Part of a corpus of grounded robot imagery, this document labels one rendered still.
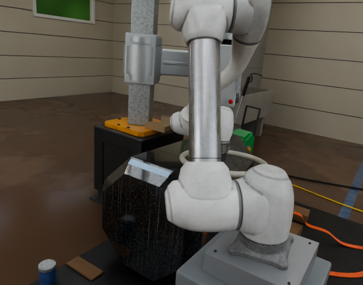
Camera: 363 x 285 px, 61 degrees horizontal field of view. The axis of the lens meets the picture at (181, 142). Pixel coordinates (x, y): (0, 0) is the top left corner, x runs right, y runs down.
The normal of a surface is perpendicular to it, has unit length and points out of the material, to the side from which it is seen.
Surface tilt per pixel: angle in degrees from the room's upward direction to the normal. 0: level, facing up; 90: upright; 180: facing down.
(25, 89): 90
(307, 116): 90
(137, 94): 90
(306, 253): 3
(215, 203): 58
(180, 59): 90
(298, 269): 3
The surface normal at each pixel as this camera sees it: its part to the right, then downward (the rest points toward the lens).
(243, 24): 0.18, 0.80
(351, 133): -0.58, 0.19
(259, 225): 0.00, 0.38
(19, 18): 0.81, 0.23
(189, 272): 0.08, -0.95
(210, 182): 0.14, -0.11
